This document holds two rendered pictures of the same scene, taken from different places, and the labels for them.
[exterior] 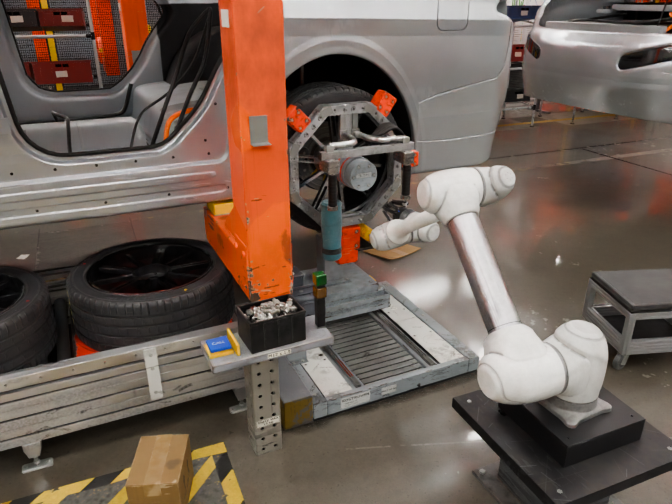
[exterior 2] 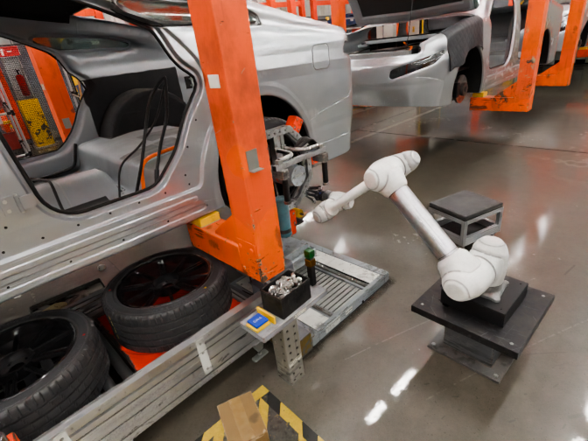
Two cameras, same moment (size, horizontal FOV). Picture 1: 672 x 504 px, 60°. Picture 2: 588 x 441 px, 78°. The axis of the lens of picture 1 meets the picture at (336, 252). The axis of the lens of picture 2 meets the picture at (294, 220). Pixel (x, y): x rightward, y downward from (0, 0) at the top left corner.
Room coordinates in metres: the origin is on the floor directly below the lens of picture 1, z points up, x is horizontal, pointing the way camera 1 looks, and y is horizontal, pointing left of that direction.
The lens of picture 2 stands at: (0.35, 0.56, 1.57)
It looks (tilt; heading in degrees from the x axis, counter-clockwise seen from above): 26 degrees down; 343
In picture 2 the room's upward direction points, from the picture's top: 7 degrees counter-clockwise
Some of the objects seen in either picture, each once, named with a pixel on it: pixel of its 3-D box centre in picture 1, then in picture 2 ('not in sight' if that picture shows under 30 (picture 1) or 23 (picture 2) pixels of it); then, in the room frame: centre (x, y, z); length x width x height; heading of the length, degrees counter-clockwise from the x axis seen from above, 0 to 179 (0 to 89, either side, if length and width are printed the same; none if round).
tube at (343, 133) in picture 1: (336, 132); (276, 150); (2.34, 0.00, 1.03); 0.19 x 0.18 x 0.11; 25
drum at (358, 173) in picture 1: (352, 170); (287, 173); (2.43, -0.07, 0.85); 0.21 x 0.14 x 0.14; 25
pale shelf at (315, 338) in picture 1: (267, 342); (285, 307); (1.72, 0.24, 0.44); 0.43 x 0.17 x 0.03; 115
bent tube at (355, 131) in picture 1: (379, 128); (300, 141); (2.43, -0.18, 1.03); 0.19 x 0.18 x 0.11; 25
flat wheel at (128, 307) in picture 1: (154, 291); (170, 294); (2.20, 0.77, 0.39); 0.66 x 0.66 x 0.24
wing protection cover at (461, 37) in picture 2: not in sight; (459, 42); (3.96, -2.71, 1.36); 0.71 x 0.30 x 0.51; 115
